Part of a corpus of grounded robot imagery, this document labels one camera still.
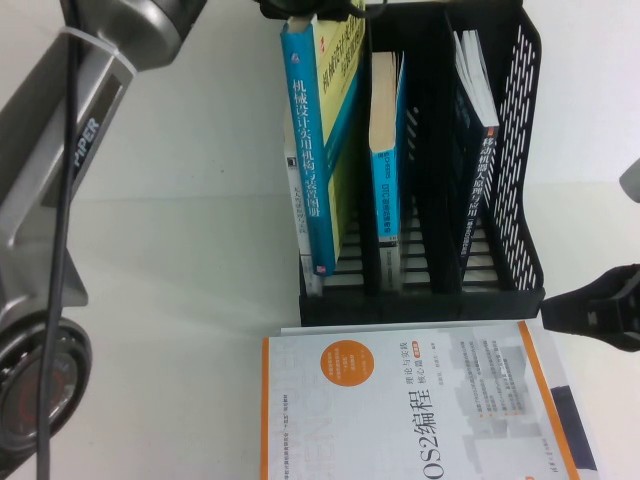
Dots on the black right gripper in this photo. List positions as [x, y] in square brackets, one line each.
[617, 310]

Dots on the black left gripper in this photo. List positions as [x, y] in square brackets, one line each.
[300, 7]

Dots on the yellow book with teal spine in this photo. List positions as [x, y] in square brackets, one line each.
[305, 150]

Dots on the dark mobile robot book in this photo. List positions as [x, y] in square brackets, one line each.
[477, 175]

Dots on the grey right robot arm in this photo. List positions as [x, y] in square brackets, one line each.
[632, 182]

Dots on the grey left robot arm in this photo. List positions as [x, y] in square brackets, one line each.
[105, 80]

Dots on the white book with dark patch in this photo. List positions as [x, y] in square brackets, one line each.
[575, 415]

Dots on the black plastic book stand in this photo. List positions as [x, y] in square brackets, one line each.
[436, 200]

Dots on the white orange ROS2 book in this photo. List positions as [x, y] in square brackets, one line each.
[400, 400]

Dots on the white spine book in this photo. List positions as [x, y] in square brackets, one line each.
[295, 200]

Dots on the blue cover book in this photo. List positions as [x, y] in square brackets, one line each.
[386, 200]

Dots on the white zip tie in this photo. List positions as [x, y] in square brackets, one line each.
[100, 47]

